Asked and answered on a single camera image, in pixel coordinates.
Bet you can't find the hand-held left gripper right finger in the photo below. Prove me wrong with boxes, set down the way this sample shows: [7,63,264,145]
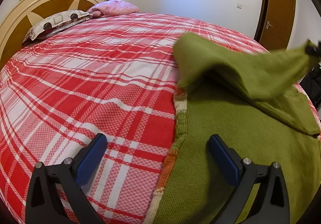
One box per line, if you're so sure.
[207,134,291,224]

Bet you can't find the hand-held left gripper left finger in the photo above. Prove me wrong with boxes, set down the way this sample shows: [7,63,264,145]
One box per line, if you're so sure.
[25,133,108,224]

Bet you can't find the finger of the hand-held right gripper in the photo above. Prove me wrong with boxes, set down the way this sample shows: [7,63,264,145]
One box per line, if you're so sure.
[305,43,321,57]

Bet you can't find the green knitted sweater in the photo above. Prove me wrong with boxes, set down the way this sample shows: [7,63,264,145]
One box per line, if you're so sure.
[147,32,321,224]

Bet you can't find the black suitcase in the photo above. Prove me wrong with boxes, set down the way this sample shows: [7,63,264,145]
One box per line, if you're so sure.
[301,62,321,111]

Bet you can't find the brown wooden door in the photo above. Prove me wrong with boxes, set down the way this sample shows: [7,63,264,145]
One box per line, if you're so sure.
[254,0,296,51]

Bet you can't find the red plaid bedsheet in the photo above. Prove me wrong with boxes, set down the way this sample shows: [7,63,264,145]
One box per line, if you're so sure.
[0,12,321,224]

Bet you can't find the brown patterned pillow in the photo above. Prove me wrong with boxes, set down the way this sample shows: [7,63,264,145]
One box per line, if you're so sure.
[22,10,94,44]

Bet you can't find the pink quilt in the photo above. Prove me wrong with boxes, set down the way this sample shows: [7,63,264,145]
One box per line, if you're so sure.
[86,0,140,17]

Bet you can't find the cream wooden headboard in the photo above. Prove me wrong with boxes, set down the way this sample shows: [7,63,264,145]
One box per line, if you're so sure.
[0,0,108,69]

